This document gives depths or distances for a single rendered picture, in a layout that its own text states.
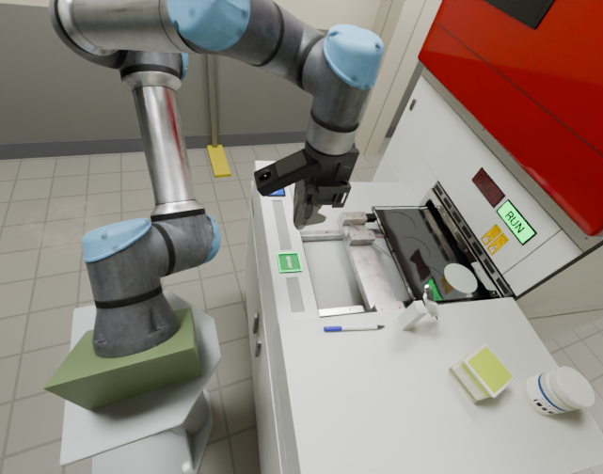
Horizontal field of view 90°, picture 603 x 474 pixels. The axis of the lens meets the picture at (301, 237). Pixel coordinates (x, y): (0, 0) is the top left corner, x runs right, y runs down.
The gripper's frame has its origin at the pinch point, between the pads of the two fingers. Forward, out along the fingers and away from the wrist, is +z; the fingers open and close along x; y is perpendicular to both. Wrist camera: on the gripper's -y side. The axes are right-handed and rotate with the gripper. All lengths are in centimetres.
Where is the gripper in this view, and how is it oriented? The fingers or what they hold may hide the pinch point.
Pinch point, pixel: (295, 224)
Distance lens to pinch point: 63.1
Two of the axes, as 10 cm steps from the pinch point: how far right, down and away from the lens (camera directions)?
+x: -1.8, -7.8, 5.9
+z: -1.7, 6.2, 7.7
